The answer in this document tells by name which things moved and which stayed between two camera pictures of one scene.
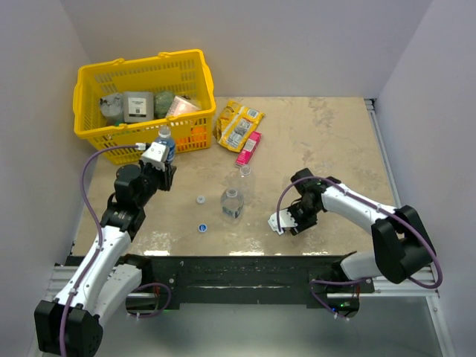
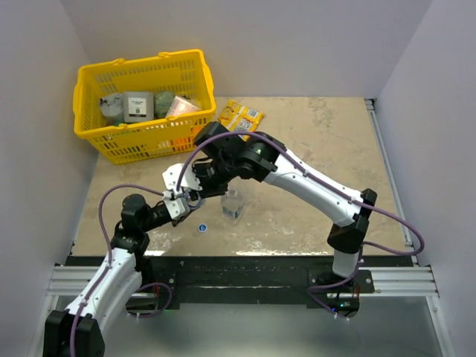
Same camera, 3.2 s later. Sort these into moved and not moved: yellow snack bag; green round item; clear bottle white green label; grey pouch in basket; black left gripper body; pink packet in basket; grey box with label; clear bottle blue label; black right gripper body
Moved: black left gripper body; clear bottle blue label; black right gripper body
Not moved: pink packet in basket; clear bottle white green label; grey box with label; yellow snack bag; grey pouch in basket; green round item
